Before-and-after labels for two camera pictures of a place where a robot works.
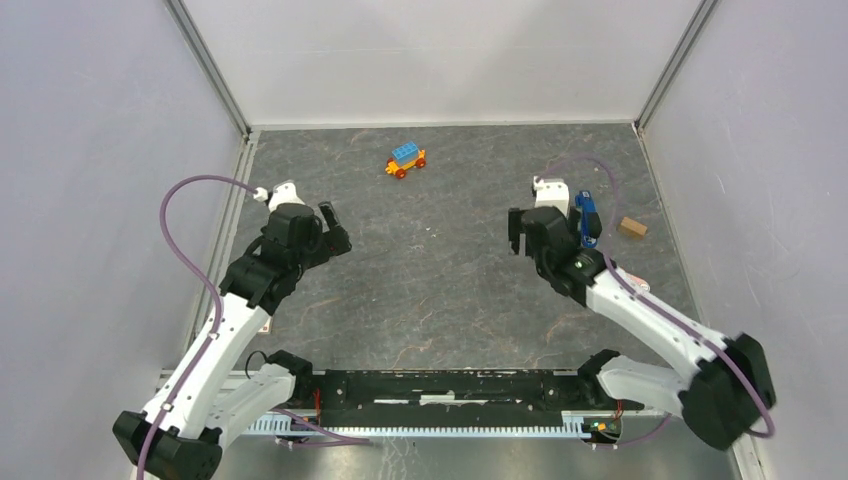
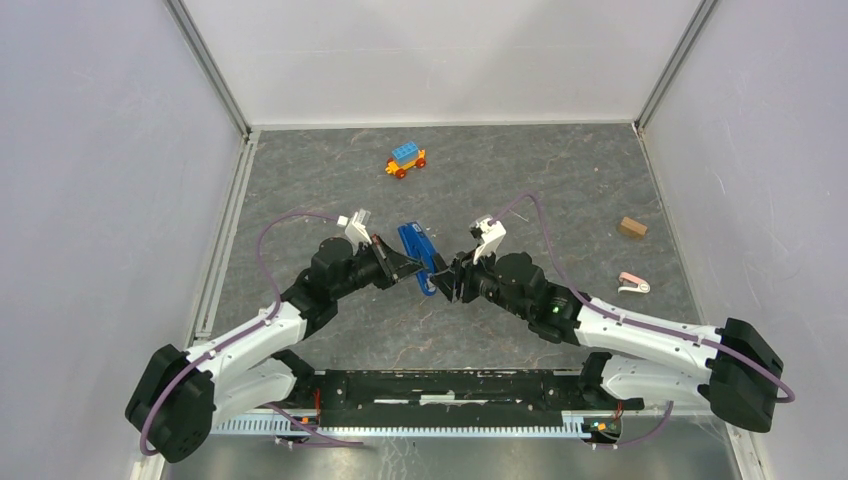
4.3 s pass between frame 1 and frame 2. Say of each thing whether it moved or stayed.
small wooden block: stayed
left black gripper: moved
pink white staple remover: stayed
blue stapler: moved
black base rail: stayed
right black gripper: moved
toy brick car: stayed
